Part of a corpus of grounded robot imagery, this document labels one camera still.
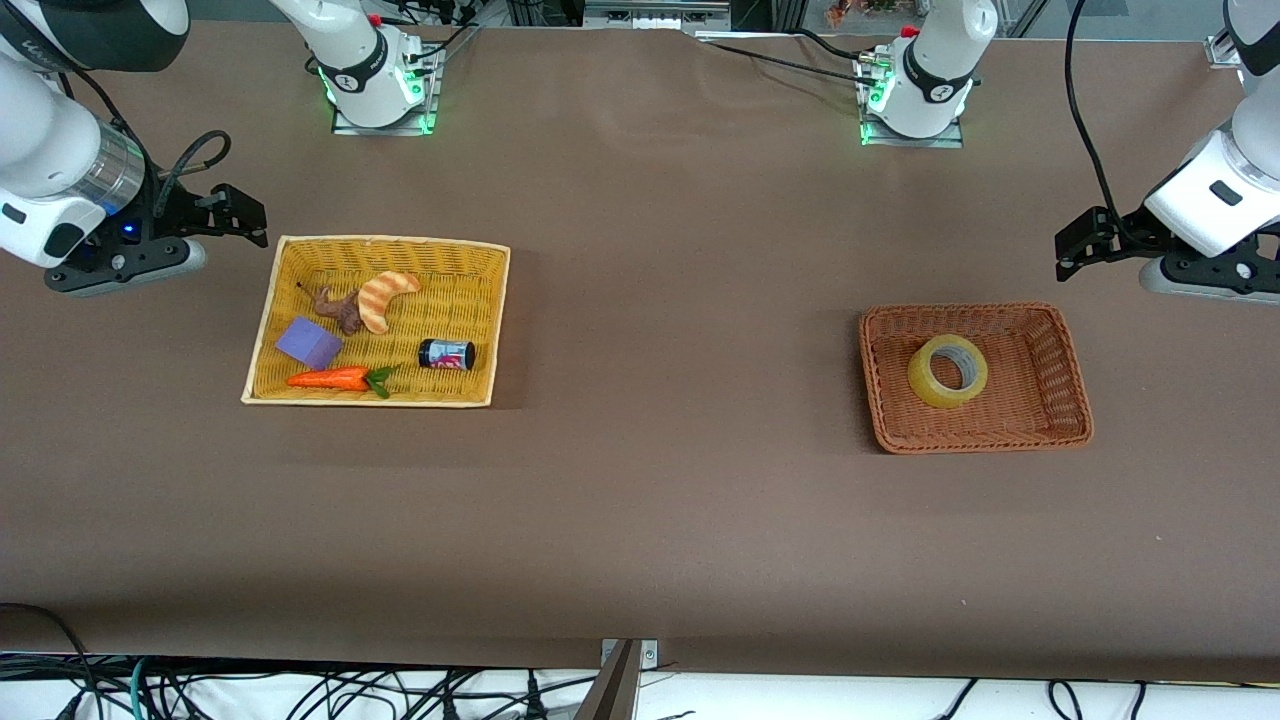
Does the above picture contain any striped toy croissant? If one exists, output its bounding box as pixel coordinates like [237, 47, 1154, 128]
[358, 271, 423, 335]

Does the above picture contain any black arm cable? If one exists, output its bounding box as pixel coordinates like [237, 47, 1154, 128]
[60, 70, 233, 219]
[1065, 0, 1126, 241]

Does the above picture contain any purple foam block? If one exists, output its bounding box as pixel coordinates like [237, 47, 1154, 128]
[275, 316, 344, 372]

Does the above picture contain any silver edge bracket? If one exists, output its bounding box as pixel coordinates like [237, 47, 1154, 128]
[600, 638, 660, 671]

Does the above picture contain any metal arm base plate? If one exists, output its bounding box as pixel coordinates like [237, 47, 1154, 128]
[330, 45, 442, 136]
[858, 50, 966, 149]

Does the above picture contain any clear yellowish tape roll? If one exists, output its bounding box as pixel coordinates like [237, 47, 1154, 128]
[907, 334, 989, 410]

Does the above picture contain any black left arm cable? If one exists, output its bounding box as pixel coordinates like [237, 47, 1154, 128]
[1065, 0, 1126, 241]

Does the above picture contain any brown table cover sheet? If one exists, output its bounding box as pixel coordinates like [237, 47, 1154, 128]
[0, 20, 1280, 683]

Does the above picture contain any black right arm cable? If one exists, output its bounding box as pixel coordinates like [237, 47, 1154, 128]
[60, 70, 233, 219]

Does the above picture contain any black table cable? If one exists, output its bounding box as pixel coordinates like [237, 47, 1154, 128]
[700, 40, 881, 86]
[795, 28, 881, 63]

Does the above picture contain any aluminium frame bar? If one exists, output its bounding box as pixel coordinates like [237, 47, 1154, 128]
[583, 0, 733, 31]

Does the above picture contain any brown toy lion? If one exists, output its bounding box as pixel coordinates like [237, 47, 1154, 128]
[297, 283, 364, 336]

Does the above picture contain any brown woven basket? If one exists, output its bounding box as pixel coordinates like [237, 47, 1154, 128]
[858, 303, 1095, 456]

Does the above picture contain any orange toy carrot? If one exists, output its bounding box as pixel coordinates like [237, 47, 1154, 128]
[286, 365, 399, 400]

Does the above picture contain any small dark printed jar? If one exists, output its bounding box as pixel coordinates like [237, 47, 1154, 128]
[418, 338, 477, 372]

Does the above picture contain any yellow woven basket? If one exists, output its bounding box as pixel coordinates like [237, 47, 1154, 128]
[241, 235, 512, 409]

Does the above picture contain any dark metal post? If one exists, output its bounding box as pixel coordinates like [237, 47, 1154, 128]
[573, 640, 643, 720]

